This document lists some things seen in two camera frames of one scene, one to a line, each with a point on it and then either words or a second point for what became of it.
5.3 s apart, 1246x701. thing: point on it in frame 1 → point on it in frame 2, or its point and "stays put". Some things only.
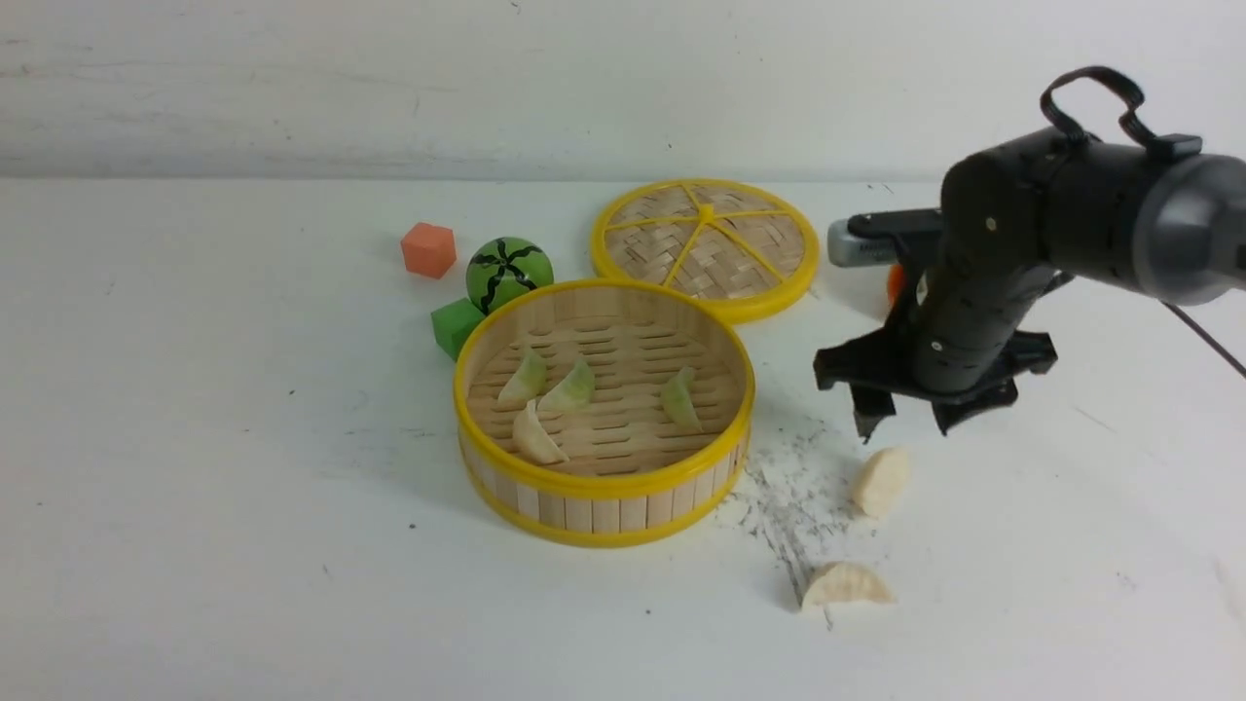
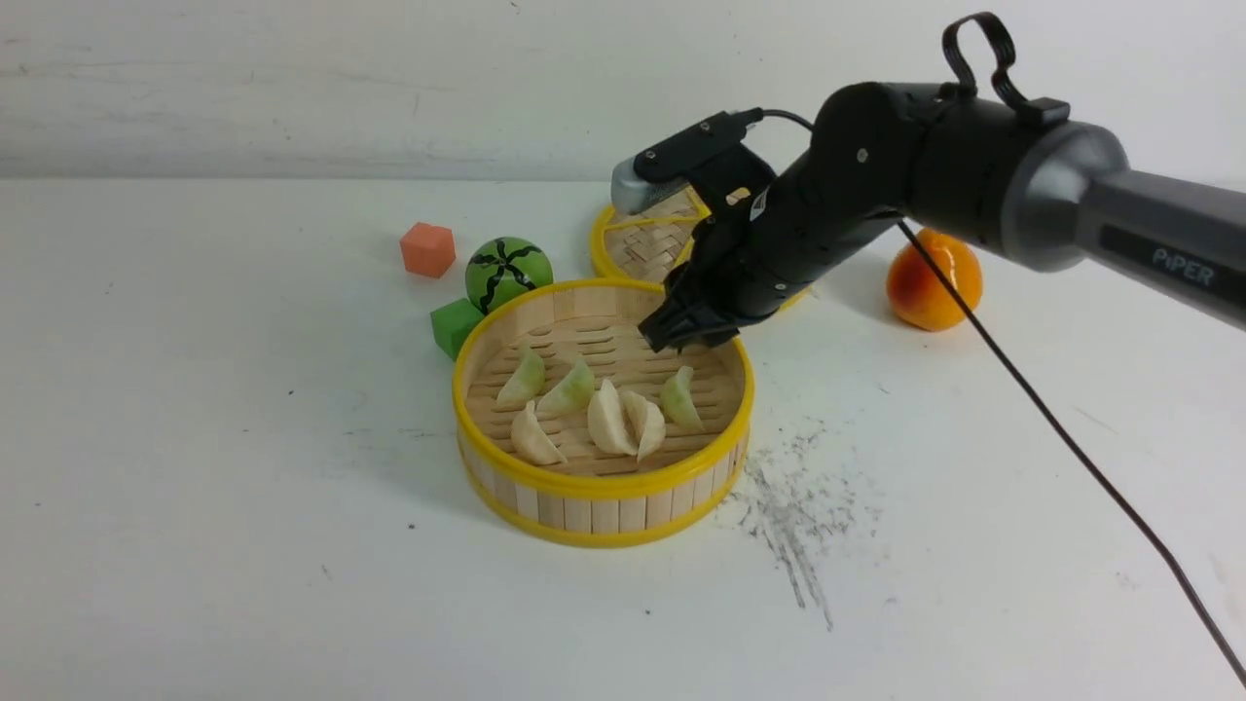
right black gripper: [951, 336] → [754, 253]
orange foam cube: [428, 250] stays put
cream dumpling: [881, 480] → [605, 421]
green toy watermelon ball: [503, 269] stays put
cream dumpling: [846, 581] → [643, 422]
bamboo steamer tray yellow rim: [602, 413] stays put
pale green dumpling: [571, 391] stays put
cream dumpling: [678, 402] stays put
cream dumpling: [531, 438] stays put
